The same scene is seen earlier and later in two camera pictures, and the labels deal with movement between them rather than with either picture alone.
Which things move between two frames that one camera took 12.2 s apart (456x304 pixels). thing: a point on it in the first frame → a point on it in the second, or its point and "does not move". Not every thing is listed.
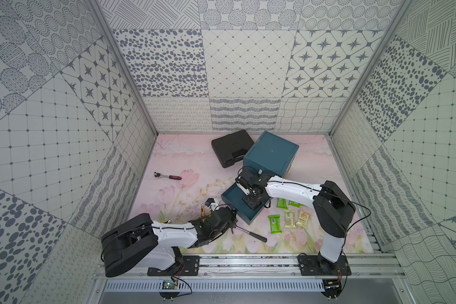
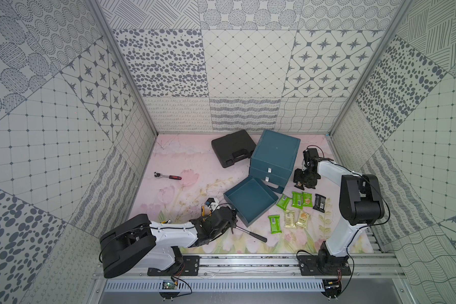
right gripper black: x=251 y=204 → x=297 y=177
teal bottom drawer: x=233 y=197 does not move
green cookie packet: x=275 y=223 does not move
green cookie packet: x=282 y=203 does not move
